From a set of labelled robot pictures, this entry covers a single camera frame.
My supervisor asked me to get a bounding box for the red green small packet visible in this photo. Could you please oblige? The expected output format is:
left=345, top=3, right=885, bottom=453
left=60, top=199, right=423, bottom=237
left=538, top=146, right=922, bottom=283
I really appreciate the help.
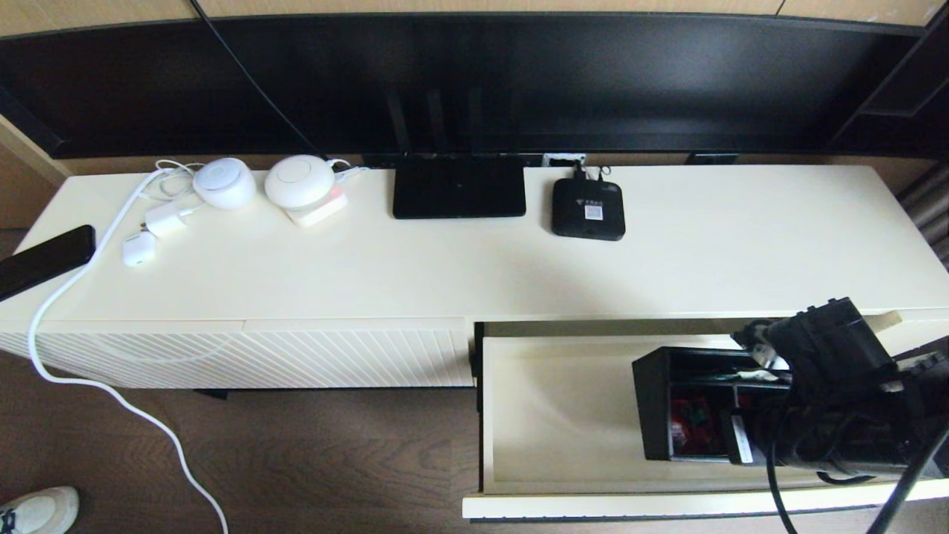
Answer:
left=670, top=399, right=718, bottom=455

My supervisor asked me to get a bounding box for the black organizer box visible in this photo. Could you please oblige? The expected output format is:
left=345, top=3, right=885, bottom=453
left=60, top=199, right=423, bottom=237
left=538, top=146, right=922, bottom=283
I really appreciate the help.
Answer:
left=632, top=346, right=796, bottom=464

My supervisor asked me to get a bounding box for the dark cabinet handle bar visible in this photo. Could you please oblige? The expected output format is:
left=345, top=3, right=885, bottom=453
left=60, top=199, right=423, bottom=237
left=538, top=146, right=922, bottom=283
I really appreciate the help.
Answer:
left=471, top=506, right=877, bottom=523

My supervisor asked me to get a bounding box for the cream ribbed drawer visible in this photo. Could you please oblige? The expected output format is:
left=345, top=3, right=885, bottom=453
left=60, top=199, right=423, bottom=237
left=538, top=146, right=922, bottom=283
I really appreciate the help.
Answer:
left=463, top=319, right=949, bottom=520

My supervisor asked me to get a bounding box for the cream tv cabinet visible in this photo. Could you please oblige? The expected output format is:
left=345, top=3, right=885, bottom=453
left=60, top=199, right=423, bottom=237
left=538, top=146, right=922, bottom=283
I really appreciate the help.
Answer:
left=0, top=165, right=949, bottom=392

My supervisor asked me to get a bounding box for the black set-top box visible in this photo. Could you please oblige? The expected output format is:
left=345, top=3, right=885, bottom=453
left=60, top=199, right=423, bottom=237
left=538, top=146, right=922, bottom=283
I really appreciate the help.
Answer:
left=551, top=177, right=628, bottom=243

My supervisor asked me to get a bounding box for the black side shelf unit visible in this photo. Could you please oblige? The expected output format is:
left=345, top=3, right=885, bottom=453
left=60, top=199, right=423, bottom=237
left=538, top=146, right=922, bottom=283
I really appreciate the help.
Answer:
left=829, top=7, right=949, bottom=158

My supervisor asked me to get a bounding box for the black television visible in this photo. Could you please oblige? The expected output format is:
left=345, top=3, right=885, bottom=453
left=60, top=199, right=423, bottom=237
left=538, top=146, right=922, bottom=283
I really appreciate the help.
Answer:
left=0, top=11, right=924, bottom=161

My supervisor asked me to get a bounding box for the black router with antennas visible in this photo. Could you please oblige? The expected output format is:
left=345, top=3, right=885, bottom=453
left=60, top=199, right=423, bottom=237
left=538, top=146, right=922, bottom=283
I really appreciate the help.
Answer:
left=384, top=85, right=529, bottom=220

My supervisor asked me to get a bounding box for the white pink square base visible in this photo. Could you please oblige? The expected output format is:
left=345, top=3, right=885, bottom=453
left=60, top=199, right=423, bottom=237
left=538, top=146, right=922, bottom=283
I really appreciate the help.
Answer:
left=284, top=185, right=350, bottom=228

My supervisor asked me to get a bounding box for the white dome device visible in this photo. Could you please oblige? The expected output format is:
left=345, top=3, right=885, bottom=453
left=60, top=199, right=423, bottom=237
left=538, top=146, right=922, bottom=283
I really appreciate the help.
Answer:
left=264, top=154, right=337, bottom=209

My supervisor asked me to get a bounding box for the white round speaker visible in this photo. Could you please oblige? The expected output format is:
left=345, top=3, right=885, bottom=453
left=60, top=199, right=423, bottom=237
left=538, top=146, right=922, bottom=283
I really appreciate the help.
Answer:
left=193, top=157, right=259, bottom=211

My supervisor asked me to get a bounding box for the white charger plug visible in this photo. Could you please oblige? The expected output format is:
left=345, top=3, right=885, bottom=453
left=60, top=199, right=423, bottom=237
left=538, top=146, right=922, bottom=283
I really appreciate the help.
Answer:
left=145, top=204, right=197, bottom=239

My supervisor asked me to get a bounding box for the white sneaker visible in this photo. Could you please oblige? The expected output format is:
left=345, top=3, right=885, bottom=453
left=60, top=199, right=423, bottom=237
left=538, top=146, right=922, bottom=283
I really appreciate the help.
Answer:
left=0, top=486, right=81, bottom=534

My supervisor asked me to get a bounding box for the black smartphone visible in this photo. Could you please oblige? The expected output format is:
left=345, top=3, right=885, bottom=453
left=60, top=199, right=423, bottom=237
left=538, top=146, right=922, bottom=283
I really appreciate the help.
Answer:
left=0, top=224, right=98, bottom=302

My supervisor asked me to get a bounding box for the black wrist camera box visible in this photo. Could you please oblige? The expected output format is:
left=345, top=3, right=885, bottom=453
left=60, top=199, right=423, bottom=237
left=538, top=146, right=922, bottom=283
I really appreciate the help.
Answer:
left=727, top=412, right=758, bottom=467

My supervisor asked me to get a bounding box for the thin white cable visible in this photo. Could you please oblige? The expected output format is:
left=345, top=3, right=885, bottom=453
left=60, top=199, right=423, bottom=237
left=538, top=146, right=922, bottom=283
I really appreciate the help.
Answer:
left=137, top=158, right=208, bottom=223

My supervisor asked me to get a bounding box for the long black cable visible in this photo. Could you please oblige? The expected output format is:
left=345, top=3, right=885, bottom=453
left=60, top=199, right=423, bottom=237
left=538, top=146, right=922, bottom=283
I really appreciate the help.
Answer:
left=188, top=0, right=331, bottom=161

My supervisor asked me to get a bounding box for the thick white power cable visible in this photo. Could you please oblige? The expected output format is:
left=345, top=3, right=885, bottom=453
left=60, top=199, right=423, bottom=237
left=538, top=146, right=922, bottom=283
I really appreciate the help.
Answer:
left=27, top=165, right=231, bottom=534

